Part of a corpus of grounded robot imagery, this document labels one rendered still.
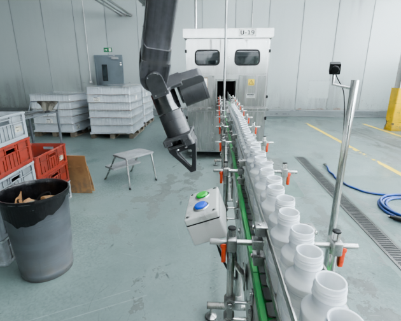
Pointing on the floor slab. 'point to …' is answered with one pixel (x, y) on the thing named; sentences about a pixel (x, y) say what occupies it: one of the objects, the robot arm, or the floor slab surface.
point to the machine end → (214, 62)
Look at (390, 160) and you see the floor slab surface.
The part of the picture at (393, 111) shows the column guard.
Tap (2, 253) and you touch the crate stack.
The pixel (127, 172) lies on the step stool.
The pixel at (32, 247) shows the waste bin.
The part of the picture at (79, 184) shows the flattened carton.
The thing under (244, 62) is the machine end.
